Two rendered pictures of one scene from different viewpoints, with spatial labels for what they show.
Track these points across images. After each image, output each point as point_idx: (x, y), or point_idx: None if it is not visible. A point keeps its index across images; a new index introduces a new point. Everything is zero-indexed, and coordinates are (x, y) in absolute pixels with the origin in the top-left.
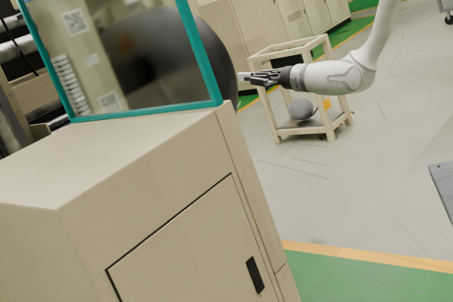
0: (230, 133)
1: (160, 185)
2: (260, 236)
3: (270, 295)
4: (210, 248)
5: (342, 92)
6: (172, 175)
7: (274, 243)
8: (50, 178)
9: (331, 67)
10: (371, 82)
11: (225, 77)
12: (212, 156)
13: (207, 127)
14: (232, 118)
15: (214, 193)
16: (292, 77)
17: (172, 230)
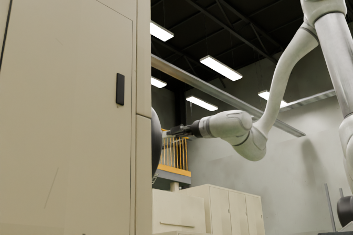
0: (142, 6)
1: None
2: (136, 77)
3: (126, 118)
4: (95, 33)
5: (236, 127)
6: None
7: (145, 93)
8: None
9: (231, 110)
10: (261, 148)
11: (153, 139)
12: (123, 0)
13: None
14: (146, 2)
15: (114, 13)
16: (201, 120)
17: None
